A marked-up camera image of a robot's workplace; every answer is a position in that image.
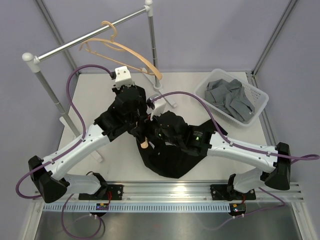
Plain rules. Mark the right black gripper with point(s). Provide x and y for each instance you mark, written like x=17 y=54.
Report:
x=148 y=124

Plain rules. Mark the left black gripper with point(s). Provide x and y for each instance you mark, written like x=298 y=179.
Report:
x=117 y=90

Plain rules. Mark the black shirt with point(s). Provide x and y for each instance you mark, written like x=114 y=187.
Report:
x=182 y=148

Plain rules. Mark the wooden hanger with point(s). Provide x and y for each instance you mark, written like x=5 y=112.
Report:
x=120 y=53
x=144 y=144

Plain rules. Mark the wooden hanger front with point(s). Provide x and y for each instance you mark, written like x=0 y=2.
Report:
x=120 y=53

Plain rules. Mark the grey button shirt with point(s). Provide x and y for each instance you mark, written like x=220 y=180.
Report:
x=230 y=98

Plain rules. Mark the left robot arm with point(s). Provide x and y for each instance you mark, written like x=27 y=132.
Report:
x=50 y=174

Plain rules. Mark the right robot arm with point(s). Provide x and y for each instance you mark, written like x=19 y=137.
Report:
x=272 y=168

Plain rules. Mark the white plastic basket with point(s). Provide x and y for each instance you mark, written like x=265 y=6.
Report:
x=257 y=97

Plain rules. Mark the metal clothes rack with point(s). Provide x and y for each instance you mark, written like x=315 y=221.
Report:
x=106 y=35

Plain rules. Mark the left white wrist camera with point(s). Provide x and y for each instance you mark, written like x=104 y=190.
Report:
x=122 y=77

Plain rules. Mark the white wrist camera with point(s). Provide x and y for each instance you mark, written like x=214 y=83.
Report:
x=122 y=77
x=157 y=106

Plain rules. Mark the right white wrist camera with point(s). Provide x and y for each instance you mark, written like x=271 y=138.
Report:
x=157 y=106

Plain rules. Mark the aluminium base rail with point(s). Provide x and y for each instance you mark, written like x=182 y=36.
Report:
x=193 y=192

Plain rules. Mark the white slotted cable duct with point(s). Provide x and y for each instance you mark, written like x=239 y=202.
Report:
x=126 y=207

